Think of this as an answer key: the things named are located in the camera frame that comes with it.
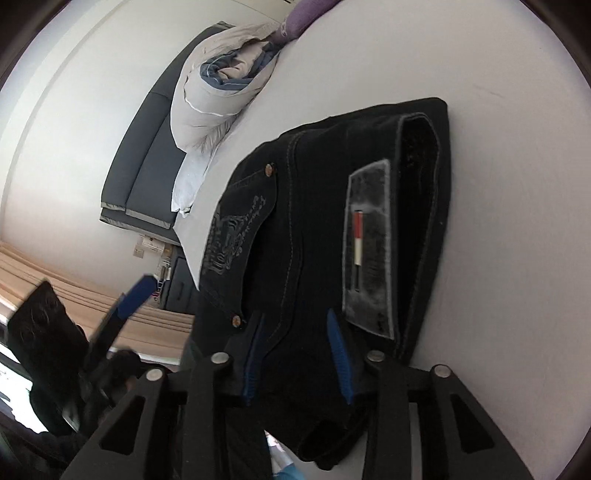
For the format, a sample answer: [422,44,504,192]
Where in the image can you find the black pants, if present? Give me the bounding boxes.
[178,97,451,472]

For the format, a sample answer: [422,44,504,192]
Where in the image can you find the dark nightstand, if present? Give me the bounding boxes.
[159,256,199,315]

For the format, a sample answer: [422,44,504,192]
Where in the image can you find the purple cushion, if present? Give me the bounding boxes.
[277,0,342,42]

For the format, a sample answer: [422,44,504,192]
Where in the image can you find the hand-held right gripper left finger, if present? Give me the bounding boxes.
[60,314,273,480]

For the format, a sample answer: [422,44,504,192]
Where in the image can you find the grey padded headboard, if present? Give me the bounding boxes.
[99,25,222,243]

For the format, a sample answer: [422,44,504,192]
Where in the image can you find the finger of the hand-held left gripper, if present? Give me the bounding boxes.
[88,274,158,365]

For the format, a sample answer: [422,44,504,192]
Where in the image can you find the white pillow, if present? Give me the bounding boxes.
[171,150,218,217]

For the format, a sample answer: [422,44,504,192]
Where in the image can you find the folded beige duvet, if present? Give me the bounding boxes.
[170,22,282,153]

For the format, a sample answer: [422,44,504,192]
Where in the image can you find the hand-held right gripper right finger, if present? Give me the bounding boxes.
[325,308,536,480]

